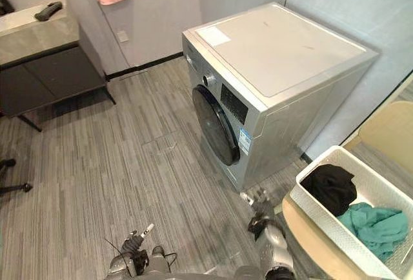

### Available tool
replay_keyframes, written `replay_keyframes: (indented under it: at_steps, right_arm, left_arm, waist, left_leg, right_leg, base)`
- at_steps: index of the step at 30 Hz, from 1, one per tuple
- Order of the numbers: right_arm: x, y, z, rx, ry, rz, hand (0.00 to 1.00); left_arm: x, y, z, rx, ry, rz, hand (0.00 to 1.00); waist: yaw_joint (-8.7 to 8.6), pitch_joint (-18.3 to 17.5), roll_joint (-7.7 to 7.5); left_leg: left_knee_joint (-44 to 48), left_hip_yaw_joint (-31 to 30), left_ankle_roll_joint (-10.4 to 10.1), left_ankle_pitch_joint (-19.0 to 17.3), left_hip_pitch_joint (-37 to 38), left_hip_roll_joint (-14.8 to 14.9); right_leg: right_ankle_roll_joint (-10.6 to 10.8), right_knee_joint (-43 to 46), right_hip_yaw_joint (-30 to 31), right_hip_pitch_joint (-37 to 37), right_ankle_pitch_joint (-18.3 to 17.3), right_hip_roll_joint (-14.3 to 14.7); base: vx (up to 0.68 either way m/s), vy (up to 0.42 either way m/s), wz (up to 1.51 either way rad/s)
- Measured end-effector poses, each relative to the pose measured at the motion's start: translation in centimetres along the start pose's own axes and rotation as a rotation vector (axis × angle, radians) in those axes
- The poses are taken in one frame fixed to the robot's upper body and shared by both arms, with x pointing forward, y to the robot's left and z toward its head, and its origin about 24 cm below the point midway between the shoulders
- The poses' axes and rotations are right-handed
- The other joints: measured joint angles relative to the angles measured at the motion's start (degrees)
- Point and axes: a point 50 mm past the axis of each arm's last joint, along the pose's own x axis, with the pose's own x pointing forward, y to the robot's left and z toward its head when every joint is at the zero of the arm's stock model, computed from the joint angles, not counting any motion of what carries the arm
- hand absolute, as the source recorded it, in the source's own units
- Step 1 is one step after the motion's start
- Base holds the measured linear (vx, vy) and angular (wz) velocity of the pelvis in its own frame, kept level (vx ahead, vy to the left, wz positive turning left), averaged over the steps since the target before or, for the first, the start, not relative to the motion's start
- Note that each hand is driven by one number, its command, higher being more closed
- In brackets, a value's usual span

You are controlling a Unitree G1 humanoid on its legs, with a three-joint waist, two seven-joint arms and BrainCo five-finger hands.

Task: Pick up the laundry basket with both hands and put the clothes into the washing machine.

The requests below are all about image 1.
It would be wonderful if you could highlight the black baseboard strip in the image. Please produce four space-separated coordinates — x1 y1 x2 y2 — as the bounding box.
104 52 185 81

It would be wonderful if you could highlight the grey stone-top vanity cabinet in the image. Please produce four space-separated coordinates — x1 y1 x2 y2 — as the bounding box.
0 0 117 133

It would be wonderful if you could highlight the silver front-load washing machine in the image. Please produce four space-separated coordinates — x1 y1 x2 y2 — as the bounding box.
181 1 380 193

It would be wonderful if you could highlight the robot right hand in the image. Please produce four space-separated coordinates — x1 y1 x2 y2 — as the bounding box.
242 187 276 226

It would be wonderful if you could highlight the black round washer door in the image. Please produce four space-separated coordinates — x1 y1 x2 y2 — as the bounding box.
192 85 241 167

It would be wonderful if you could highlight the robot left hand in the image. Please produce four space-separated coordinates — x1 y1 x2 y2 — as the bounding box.
120 223 156 256

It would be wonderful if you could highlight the blue energy label sticker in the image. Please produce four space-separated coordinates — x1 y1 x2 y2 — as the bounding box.
239 128 254 152

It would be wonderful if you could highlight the black garment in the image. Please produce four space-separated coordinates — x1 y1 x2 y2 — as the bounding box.
299 163 358 218

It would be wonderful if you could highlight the black tripod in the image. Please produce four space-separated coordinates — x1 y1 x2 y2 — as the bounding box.
0 157 34 197

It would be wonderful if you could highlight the white plastic laundry basket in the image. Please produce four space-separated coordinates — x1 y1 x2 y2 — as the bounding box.
288 145 413 280

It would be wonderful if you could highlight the silver washer control knob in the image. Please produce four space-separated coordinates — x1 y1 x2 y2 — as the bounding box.
202 72 218 88

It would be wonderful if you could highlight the teal green garment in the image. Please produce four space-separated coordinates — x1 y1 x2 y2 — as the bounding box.
336 201 410 263

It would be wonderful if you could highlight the black handheld device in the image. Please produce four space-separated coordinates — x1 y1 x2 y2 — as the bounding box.
34 1 64 22

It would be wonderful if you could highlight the white sticker on washer lid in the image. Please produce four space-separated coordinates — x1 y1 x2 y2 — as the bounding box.
196 25 233 47

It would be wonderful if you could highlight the black washer display panel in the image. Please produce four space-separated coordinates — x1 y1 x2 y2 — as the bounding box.
220 83 250 123

